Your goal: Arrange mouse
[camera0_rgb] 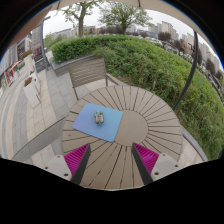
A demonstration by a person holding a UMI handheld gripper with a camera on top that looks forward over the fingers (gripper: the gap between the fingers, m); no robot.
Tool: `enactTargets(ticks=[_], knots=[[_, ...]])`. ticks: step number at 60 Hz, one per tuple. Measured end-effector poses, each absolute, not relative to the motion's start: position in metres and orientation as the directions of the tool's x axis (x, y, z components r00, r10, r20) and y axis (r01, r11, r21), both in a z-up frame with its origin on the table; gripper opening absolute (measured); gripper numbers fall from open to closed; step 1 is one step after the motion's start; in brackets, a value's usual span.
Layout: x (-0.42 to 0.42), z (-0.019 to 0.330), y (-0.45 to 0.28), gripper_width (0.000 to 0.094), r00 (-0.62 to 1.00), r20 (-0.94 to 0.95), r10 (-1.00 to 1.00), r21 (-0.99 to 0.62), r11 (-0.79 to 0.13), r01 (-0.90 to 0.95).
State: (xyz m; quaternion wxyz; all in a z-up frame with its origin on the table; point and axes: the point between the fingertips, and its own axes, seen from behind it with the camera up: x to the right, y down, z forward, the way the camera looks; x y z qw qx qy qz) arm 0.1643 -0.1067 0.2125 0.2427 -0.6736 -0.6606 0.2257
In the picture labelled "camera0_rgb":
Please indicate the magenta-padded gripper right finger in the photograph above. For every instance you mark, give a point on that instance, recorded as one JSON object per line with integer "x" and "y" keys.
{"x": 165, "y": 165}

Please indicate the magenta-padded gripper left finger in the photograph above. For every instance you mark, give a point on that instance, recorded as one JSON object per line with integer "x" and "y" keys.
{"x": 60, "y": 165}

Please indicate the blue mouse pad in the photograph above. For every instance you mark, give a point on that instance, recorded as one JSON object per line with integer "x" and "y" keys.
{"x": 86, "y": 125}

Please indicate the white planter with flowers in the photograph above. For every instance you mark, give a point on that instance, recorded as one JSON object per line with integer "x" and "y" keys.
{"x": 31, "y": 95}
{"x": 37, "y": 80}
{"x": 29, "y": 63}

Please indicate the black curved parasol pole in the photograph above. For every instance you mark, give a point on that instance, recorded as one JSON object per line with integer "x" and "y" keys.
{"x": 190, "y": 73}

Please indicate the brown slatted chair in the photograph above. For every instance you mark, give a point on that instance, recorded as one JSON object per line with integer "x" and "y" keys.
{"x": 88, "y": 71}

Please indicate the grey shopfront building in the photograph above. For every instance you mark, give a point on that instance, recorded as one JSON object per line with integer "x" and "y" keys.
{"x": 13, "y": 56}

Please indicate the tall grey pillar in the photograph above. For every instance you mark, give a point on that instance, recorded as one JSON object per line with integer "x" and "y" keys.
{"x": 36, "y": 40}

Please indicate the group of apartment buildings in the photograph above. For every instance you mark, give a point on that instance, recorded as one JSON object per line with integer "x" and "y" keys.
{"x": 166, "y": 28}

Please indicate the thin-trunk tree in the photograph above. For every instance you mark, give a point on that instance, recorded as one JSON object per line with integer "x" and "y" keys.
{"x": 80, "y": 26}

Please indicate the bushy round tree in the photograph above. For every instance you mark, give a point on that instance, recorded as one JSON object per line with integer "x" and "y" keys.
{"x": 125, "y": 16}

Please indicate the beige parasol canopy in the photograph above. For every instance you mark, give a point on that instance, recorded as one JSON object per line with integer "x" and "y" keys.
{"x": 153, "y": 4}

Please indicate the grey lamp post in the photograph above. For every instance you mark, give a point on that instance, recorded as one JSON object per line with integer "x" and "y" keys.
{"x": 43, "y": 50}

